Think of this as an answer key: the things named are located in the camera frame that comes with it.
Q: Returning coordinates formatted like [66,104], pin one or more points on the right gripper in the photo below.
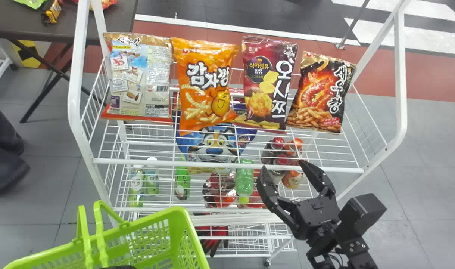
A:
[317,218]

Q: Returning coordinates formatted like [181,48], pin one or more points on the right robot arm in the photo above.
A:
[356,256]

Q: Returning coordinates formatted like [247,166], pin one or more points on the green basket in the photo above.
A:
[156,239]

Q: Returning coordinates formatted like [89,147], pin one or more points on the orange bottle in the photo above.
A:
[292,179]

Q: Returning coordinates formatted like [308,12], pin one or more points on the green bottle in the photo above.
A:
[244,181]
[182,183]

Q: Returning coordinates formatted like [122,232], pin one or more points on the blue cereal bag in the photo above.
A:
[216,144]

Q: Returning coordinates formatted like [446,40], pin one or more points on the red snack packet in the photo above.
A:
[212,235]
[106,3]

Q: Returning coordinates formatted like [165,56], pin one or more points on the black snack packet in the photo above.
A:
[320,93]

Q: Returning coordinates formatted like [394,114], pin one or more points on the maroon snack packet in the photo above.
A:
[268,82]

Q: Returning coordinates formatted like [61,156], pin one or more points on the orange snack packet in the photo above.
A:
[205,86]

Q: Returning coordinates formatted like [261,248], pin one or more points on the white bottle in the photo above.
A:
[136,185]
[152,179]

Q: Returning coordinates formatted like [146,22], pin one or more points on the beige snack packet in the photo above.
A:
[141,78]

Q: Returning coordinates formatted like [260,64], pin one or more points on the person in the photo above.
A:
[3,149]

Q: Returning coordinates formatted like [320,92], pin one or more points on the yellow snack packet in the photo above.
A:
[52,12]

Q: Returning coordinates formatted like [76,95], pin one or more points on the dark side table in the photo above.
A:
[25,22]

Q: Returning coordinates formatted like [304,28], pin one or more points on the green snack packet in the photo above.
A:
[29,3]

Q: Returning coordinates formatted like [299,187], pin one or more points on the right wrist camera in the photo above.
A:
[361,213]

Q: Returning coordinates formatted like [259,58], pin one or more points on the yellow black striped post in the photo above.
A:
[25,54]

